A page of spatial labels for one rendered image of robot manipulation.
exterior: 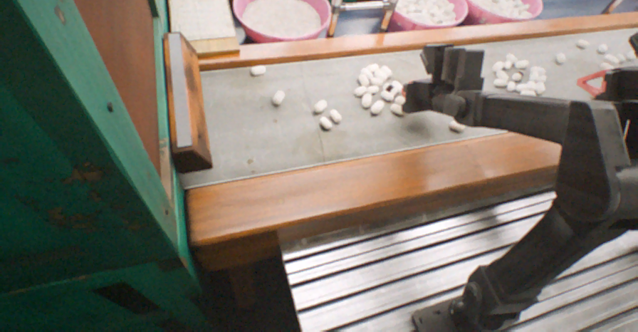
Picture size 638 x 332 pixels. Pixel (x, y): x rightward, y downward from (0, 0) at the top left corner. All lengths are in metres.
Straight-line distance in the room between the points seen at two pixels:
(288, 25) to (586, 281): 0.91
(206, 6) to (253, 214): 0.58
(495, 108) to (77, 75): 0.52
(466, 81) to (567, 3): 1.08
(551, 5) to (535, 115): 1.16
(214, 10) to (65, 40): 0.74
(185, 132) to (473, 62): 0.50
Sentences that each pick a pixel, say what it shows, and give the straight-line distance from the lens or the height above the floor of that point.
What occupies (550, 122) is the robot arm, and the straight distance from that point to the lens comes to 0.51.
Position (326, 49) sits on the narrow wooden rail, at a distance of 0.90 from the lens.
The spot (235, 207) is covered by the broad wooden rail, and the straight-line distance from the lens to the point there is 0.63.
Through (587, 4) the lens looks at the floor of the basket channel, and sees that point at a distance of 1.79.
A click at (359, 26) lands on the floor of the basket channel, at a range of 1.16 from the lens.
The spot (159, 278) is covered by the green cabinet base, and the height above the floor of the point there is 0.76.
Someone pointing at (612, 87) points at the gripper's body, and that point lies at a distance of 0.90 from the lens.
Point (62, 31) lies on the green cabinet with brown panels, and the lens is 0.25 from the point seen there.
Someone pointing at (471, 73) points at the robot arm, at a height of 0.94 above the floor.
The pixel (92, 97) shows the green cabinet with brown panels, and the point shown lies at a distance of 0.27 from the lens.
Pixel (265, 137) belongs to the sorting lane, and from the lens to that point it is 0.73.
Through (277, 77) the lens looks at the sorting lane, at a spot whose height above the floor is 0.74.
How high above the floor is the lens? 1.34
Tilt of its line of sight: 56 degrees down
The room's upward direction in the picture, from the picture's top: 12 degrees clockwise
